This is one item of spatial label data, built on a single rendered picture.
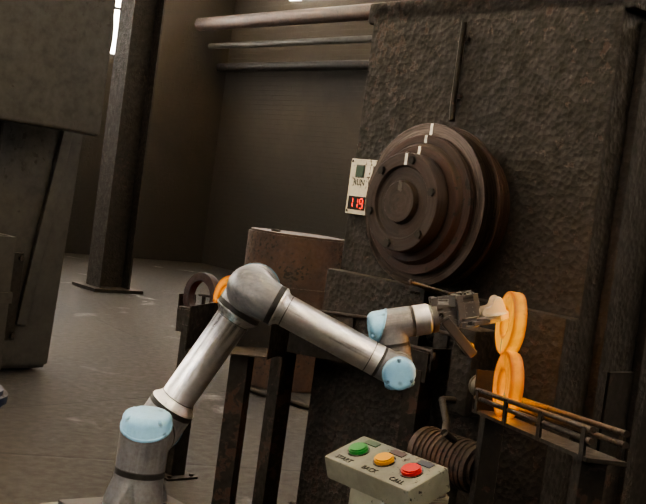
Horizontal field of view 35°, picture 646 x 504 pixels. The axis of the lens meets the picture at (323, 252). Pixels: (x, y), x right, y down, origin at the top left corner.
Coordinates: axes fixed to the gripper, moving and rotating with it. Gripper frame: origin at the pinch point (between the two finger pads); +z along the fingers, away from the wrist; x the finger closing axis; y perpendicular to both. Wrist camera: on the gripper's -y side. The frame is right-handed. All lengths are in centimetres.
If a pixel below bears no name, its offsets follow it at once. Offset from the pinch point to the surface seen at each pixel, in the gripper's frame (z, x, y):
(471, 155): 3, 34, 40
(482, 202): 3.0, 28.7, 26.8
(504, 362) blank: -5.1, -7.7, -9.6
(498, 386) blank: -6.4, -4.5, -15.9
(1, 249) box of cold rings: -168, 231, 23
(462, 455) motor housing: -15.4, 4.1, -33.9
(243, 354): -66, 61, -11
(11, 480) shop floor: -150, 111, -51
